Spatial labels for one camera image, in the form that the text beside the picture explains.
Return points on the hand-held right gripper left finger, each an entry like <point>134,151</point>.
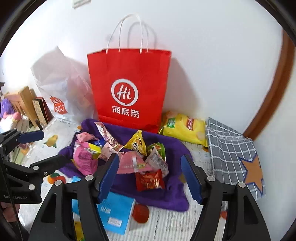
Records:
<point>108,178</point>

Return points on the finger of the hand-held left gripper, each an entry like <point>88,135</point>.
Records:
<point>53,163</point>
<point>31,136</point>

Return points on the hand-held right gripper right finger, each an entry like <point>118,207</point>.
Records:
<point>192,178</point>

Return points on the pink snack packet food picture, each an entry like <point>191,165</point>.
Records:
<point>129,163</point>

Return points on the pale pink snack packet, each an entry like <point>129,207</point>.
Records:
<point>107,151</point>

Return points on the magenta snack packet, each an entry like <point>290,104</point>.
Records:
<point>84,163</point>

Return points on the small yellow snack packet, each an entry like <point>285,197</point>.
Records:
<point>92,147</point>

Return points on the white snack packet red label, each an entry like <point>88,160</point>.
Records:
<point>158,163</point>

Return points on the blue snack packet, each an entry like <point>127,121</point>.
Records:
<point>98,141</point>

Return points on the small pink snack packet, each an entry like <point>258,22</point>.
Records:
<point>84,137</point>

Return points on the pink cartoon print snack packet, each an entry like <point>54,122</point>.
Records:
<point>108,136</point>

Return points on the green snack packet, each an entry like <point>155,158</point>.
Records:
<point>158,149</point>

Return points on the yellow triangular snack packet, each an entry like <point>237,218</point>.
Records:
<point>136,143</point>

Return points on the person's left hand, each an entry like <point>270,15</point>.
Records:
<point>9,214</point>

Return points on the pink plush toy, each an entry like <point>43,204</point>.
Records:
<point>11,121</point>

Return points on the patterned dark red box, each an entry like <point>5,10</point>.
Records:
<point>40,111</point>

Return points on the purple towel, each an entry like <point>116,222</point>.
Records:
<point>161,197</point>

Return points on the blue tissue pack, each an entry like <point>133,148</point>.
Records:
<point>118,213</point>

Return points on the purple plush toy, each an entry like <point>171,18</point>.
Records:
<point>5,107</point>

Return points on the grey checked cloth star patch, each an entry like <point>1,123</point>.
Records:
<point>226,150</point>

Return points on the yellow chip bag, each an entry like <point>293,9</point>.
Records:
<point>185,128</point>

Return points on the white plastic bag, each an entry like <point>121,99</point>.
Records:
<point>57,88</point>

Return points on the red paper bag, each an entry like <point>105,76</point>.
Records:
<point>129,76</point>

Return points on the brown wooden door frame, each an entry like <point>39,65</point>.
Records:
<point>277,88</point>

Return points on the white wall light switch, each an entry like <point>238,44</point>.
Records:
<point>81,3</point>

